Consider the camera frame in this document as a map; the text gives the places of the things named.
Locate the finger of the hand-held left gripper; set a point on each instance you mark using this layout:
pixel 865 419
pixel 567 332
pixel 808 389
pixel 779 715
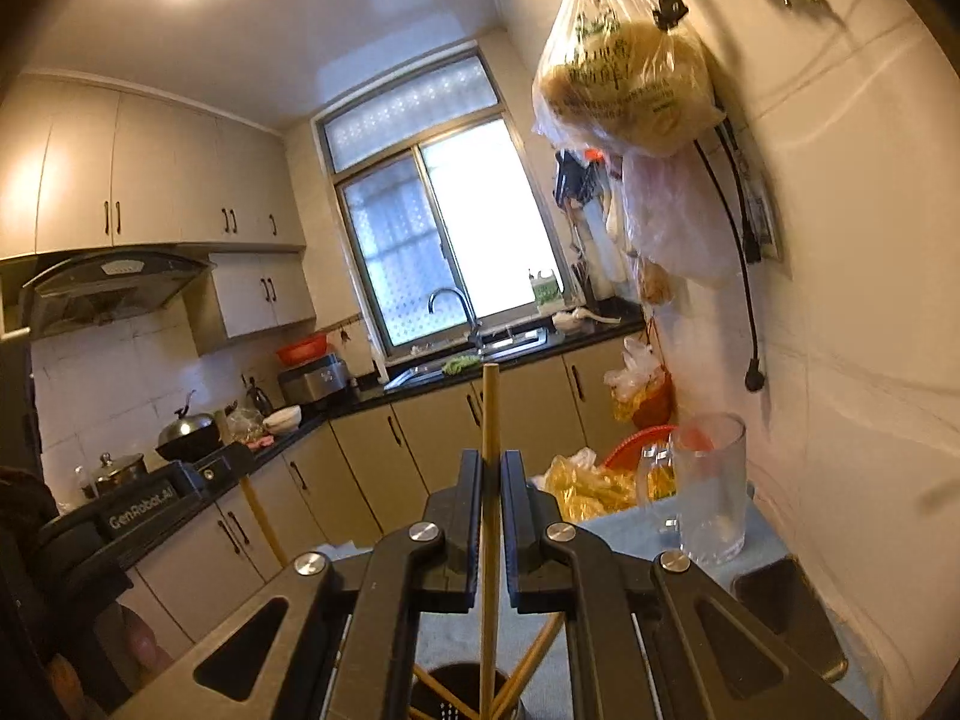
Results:
pixel 225 465

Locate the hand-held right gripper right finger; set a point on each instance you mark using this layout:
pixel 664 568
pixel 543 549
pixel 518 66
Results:
pixel 517 525

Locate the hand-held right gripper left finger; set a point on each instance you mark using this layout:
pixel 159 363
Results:
pixel 465 525

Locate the single wooden chopstick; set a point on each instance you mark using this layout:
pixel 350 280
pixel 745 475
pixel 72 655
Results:
pixel 259 510
pixel 491 420

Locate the pile of wooden chopsticks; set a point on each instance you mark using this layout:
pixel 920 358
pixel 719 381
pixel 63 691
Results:
pixel 536 652

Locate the black chopstick holder cup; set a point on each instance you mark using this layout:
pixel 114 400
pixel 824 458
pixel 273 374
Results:
pixel 465 682

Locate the hanging kitchen utensils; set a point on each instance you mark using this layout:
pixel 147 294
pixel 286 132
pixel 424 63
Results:
pixel 581 180

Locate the person's left hand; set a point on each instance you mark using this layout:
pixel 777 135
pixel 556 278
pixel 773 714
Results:
pixel 146 645

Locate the clear plastic bag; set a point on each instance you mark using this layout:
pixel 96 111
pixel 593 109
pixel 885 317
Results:
pixel 244 424

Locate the steel pot with lid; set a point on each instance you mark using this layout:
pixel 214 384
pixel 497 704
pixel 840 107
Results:
pixel 120 469

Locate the black wok with lid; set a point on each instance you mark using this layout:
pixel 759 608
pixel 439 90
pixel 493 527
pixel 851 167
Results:
pixel 184 435

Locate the white ceramic bowl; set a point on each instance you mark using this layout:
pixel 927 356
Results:
pixel 283 420

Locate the dark kettle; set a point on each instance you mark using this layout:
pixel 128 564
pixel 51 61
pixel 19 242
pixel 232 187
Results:
pixel 259 397

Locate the yellow plastic bag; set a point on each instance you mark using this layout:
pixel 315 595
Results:
pixel 585 487

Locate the beige base cabinets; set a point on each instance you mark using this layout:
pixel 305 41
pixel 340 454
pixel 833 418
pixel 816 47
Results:
pixel 435 435

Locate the blue tablecloth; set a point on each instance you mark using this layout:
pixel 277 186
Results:
pixel 630 532

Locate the silver kitchen appliance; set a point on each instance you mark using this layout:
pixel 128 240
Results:
pixel 315 379

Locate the red plastic basket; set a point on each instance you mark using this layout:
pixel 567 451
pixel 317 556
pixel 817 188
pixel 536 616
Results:
pixel 626 446

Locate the red plastic basin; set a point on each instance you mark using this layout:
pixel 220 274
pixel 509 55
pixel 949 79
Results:
pixel 302 350

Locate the steel sink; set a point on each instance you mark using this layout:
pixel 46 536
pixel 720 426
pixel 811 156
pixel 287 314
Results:
pixel 420 375

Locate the green dish cloth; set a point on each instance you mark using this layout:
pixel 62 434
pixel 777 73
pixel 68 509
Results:
pixel 459 365

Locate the white slim bottle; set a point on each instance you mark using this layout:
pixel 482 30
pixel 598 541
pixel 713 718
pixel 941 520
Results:
pixel 379 367

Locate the clear glass mug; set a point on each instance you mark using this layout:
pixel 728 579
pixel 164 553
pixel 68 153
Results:
pixel 712 495

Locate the chrome faucet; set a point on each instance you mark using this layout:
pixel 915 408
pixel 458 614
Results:
pixel 472 319

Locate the black range hood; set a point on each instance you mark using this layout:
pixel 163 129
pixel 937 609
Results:
pixel 112 289

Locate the white bowl with spoon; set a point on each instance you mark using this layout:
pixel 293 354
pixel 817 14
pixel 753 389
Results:
pixel 566 321

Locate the green detergent bottle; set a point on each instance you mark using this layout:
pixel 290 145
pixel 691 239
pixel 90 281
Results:
pixel 546 292

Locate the dark utensil holder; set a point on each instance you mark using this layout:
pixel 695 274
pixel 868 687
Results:
pixel 581 283

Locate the small hanging brown bag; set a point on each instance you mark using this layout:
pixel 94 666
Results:
pixel 656 283

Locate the black smartphone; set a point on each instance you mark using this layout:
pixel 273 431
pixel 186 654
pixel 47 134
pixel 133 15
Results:
pixel 787 607

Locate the kitchen window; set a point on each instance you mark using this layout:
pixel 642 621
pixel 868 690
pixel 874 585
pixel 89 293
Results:
pixel 465 225

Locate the hanging pinkish plastic bag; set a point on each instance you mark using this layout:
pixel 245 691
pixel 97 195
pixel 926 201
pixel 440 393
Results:
pixel 675 217

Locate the hanging bag with yellow contents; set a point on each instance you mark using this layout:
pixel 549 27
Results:
pixel 622 82

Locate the small beige wall cabinet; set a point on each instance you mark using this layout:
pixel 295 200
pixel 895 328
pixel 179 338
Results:
pixel 255 292

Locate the beige wall cabinets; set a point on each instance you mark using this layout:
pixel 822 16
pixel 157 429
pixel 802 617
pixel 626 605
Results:
pixel 165 172

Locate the wall socket panel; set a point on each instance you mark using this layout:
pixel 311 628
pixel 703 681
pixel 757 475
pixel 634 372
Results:
pixel 765 217

